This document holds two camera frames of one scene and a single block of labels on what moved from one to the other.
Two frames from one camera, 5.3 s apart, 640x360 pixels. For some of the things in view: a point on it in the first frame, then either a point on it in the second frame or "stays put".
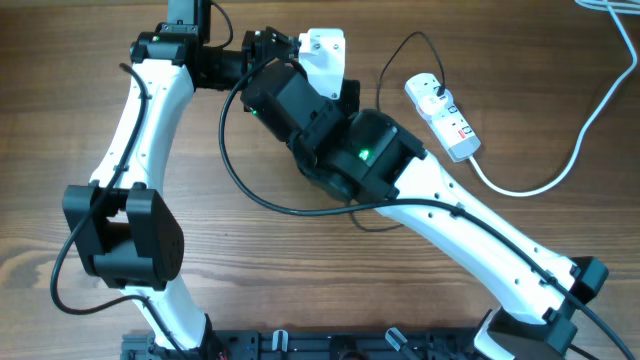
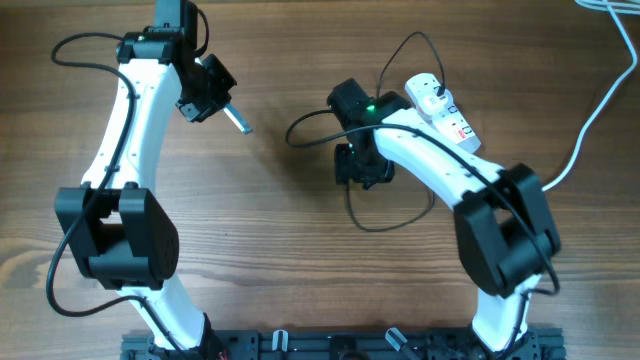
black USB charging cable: x=441 y=93 stays put
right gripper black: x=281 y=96 -> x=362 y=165
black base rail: x=314 y=344 stays put
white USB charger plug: x=433 y=104 stays put
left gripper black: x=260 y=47 -> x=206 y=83
